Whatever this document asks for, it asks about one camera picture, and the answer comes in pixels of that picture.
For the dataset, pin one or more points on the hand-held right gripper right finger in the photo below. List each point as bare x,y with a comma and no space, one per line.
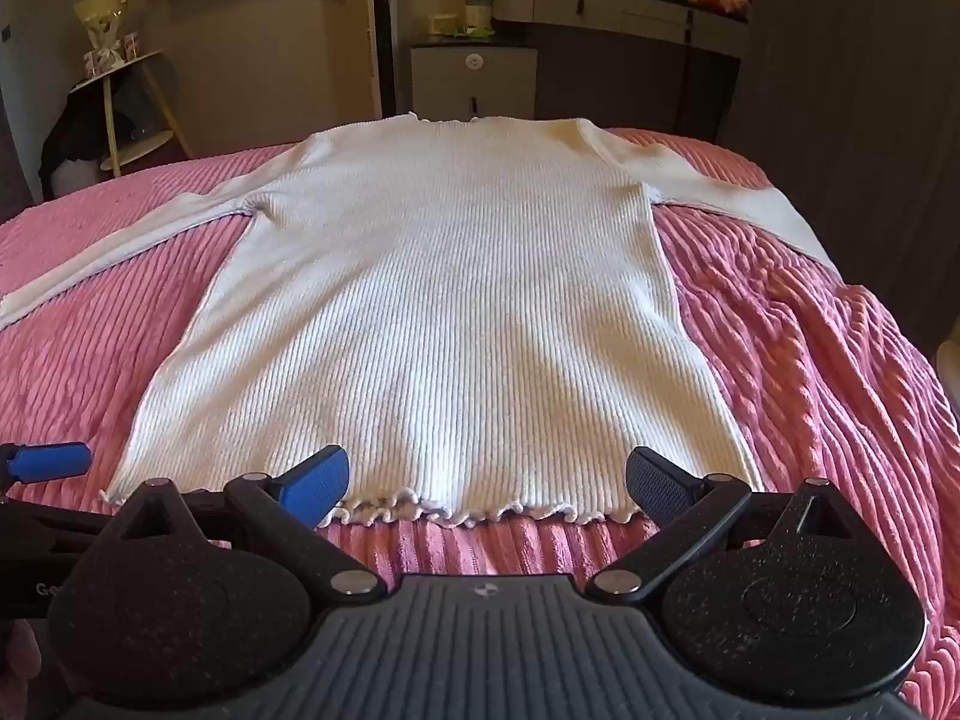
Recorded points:
660,487

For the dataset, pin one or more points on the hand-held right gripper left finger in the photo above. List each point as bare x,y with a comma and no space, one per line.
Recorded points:
315,484

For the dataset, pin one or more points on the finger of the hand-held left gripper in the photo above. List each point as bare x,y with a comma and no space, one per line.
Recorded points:
52,462

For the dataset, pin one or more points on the white ribbed sweater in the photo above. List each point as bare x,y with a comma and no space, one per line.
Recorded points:
450,300

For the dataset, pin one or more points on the person's left hand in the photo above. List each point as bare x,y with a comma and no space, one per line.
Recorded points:
16,656

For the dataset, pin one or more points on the pink ribbed blanket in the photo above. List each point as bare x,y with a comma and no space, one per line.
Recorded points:
787,390

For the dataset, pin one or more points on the round white side table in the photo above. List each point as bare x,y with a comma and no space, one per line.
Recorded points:
146,146

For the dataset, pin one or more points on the dark cloth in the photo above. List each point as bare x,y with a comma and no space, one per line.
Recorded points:
75,127

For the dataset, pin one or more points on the grey curtain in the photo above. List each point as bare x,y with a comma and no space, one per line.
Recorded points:
862,127

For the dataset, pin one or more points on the small pink patterned cup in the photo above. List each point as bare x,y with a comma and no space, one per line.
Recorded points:
133,45

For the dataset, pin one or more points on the grey drawer chest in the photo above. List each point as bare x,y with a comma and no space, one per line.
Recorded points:
472,86

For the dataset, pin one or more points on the yellow wrapped bouquet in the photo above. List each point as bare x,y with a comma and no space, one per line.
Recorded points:
105,15

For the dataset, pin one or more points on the green leafy item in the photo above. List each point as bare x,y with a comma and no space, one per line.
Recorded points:
469,32

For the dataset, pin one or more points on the small white box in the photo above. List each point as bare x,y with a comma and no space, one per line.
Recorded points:
444,22

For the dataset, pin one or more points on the grey dressing table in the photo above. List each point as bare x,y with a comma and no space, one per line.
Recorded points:
600,9

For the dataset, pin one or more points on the white canister blue label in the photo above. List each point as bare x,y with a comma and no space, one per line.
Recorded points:
479,7

